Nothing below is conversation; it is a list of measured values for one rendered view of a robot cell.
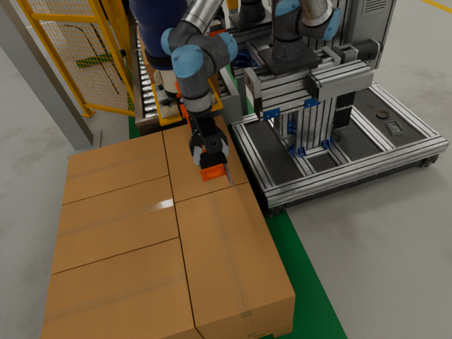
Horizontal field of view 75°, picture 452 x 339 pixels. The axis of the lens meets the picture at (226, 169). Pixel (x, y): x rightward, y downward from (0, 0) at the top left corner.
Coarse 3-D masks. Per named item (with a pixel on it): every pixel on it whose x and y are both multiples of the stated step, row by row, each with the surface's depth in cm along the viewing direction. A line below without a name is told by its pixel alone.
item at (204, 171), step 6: (204, 156) 93; (210, 156) 93; (216, 156) 93; (204, 162) 92; (210, 162) 91; (216, 162) 91; (222, 162) 91; (204, 168) 90; (210, 168) 90; (216, 168) 90; (222, 168) 91; (204, 174) 91; (204, 180) 93
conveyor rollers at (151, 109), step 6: (138, 36) 293; (138, 42) 287; (144, 66) 251; (144, 72) 245; (144, 78) 239; (144, 84) 233; (150, 84) 234; (222, 84) 219; (144, 90) 227; (150, 90) 228; (222, 90) 213; (144, 96) 221; (150, 96) 222; (222, 96) 206; (144, 102) 215; (150, 102) 215; (150, 108) 209; (156, 108) 210; (150, 114) 203; (156, 114) 203
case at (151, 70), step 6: (138, 30) 201; (144, 48) 180; (144, 54) 175; (144, 60) 170; (150, 66) 168; (150, 72) 171; (150, 78) 173; (210, 78) 184; (216, 78) 185; (216, 84) 188; (216, 90) 191
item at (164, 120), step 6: (156, 84) 151; (156, 90) 147; (156, 96) 144; (156, 102) 141; (162, 102) 139; (168, 102) 134; (174, 102) 139; (162, 114) 133; (162, 120) 131; (168, 120) 130; (174, 120) 131
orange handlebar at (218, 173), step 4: (176, 84) 126; (176, 88) 126; (184, 112) 114; (188, 120) 108; (188, 124) 109; (212, 172) 90; (216, 172) 90; (220, 172) 90; (208, 176) 91; (212, 176) 90; (216, 176) 90
